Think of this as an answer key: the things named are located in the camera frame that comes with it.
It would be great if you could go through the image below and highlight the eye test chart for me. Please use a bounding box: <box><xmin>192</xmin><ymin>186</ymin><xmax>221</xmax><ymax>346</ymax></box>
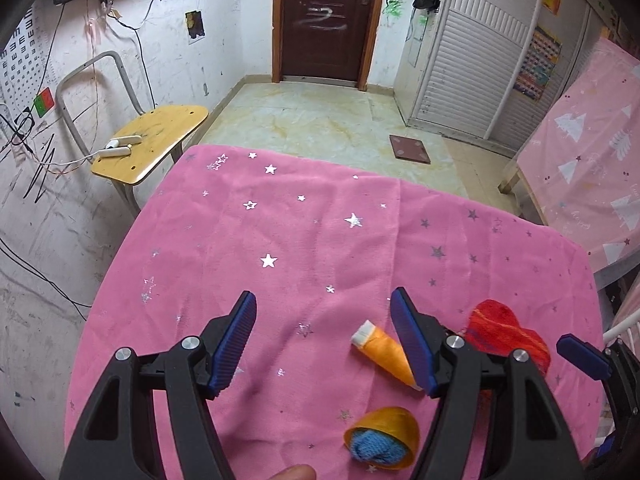
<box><xmin>0</xmin><ymin>6</ymin><xmax>50</xmax><ymax>119</ymax></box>

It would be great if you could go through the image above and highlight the black cable on wall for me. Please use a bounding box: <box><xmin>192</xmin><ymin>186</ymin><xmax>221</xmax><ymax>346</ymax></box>
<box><xmin>0</xmin><ymin>236</ymin><xmax>94</xmax><ymax>322</ymax></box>

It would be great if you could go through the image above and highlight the wooden bed frame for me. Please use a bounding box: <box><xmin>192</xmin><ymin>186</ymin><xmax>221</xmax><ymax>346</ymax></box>
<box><xmin>498</xmin><ymin>165</ymin><xmax>548</xmax><ymax>226</ymax></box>

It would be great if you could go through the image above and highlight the brown bathroom scale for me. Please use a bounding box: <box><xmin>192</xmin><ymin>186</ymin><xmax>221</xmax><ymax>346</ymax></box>
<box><xmin>390</xmin><ymin>134</ymin><xmax>431</xmax><ymax>165</ymax></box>

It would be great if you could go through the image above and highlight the orange cup with blue yarn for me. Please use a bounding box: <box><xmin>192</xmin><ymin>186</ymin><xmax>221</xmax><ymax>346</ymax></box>
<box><xmin>343</xmin><ymin>406</ymin><xmax>420</xmax><ymax>470</ymax></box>

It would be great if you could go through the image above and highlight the red white knitted sock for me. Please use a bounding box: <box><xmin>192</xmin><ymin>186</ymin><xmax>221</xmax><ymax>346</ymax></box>
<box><xmin>464</xmin><ymin>299</ymin><xmax>551</xmax><ymax>376</ymax></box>

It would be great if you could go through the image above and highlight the white power strip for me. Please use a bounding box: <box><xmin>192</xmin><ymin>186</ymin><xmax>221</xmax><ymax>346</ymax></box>
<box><xmin>96</xmin><ymin>134</ymin><xmax>142</xmax><ymax>158</ymax></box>

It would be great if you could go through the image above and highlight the white louvered wardrobe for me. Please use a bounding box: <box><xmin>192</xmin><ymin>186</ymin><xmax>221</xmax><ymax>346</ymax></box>
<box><xmin>394</xmin><ymin>0</ymin><xmax>618</xmax><ymax>156</ymax></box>

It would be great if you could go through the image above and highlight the red green flag sticker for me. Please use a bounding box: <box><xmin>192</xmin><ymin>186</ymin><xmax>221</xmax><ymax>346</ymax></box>
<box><xmin>34</xmin><ymin>87</ymin><xmax>55</xmax><ymax>118</ymax></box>

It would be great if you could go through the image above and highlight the dark brown door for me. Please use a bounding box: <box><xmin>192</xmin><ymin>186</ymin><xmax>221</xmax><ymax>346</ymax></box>
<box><xmin>271</xmin><ymin>0</ymin><xmax>382</xmax><ymax>91</ymax></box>

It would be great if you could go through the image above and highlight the pink star tablecloth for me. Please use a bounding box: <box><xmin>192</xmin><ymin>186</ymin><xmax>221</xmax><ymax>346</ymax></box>
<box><xmin>65</xmin><ymin>145</ymin><xmax>602</xmax><ymax>479</ymax></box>

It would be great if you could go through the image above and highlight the colourful wall poster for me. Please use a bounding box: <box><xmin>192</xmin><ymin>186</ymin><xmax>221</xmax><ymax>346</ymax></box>
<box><xmin>513</xmin><ymin>26</ymin><xmax>562</xmax><ymax>101</ymax></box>

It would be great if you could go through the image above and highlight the yellow wooden chair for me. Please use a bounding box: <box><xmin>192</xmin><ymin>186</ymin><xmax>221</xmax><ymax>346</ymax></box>
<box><xmin>54</xmin><ymin>51</ymin><xmax>209</xmax><ymax>216</ymax></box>

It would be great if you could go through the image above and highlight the orange thread spool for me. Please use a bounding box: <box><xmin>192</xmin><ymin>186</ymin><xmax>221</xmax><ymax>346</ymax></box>
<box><xmin>350</xmin><ymin>320</ymin><xmax>422</xmax><ymax>391</ymax></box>

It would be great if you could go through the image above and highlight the pink tree-pattern bed curtain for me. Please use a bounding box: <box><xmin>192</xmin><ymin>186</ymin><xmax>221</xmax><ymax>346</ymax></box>
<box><xmin>516</xmin><ymin>38</ymin><xmax>639</xmax><ymax>272</ymax></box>

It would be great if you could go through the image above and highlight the left hand thumb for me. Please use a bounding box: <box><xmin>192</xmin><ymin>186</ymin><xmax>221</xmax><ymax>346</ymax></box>
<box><xmin>269</xmin><ymin>464</ymin><xmax>317</xmax><ymax>480</ymax></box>

